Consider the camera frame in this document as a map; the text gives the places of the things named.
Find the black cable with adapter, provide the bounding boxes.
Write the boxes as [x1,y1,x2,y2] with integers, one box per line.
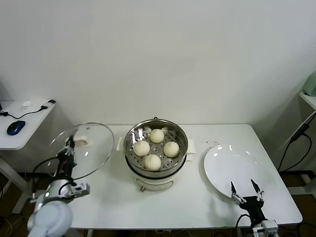
[0,99,56,119]

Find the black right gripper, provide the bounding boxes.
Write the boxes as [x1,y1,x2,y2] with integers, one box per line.
[229,179,269,223]

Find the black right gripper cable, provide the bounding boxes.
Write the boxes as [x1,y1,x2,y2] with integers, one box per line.
[236,213,252,237]

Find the scattered dark crumbs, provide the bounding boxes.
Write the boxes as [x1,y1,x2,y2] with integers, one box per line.
[199,139,220,147]

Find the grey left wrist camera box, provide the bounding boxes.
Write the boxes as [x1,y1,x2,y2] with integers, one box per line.
[70,182,91,197]

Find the blue computer mouse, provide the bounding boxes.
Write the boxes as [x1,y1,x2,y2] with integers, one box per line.
[6,120,26,136]

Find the pale green appliance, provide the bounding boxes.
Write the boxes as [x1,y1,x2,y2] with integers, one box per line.
[303,73,316,97]

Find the white side desk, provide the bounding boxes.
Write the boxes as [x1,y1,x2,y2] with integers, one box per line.
[0,100,56,214]

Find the stainless steel steamer pot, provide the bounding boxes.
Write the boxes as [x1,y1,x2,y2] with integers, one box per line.
[123,119,189,173]

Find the white round plate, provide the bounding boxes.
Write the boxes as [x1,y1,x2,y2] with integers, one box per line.
[203,144,267,199]

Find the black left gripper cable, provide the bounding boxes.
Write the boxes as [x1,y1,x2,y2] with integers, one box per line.
[32,155,60,198]

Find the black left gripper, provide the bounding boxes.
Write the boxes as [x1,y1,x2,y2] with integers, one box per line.
[55,134,77,179]

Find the glass lid with cream handle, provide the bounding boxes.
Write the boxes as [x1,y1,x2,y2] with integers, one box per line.
[48,122,115,180]

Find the black power adapter cable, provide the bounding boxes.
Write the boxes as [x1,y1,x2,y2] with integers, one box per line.
[277,123,312,172]

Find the white steamed baozi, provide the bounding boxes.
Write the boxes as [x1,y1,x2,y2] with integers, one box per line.
[143,154,162,171]
[163,141,180,158]
[133,141,151,157]
[149,128,165,144]

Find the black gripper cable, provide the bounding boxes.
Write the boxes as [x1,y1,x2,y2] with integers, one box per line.
[236,213,252,237]
[32,155,60,198]

